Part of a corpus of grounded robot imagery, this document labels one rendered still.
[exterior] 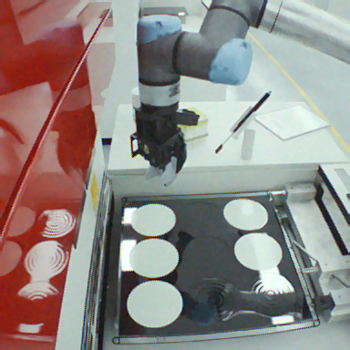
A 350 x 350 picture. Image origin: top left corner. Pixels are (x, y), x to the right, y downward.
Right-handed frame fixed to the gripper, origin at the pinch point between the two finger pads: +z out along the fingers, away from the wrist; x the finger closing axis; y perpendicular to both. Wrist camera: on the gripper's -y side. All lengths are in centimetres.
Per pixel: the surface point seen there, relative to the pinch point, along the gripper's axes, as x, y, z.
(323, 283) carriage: 38.9, 0.7, 9.3
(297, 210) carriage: 26.5, -17.5, 9.3
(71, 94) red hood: 11.9, 30.9, -35.3
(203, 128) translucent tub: -2.4, -19.5, -2.7
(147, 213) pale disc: -2.1, 5.3, 7.4
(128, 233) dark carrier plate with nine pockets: -1.5, 12.5, 7.3
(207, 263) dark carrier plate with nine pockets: 16.5, 9.9, 7.4
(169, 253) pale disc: 8.7, 12.0, 7.4
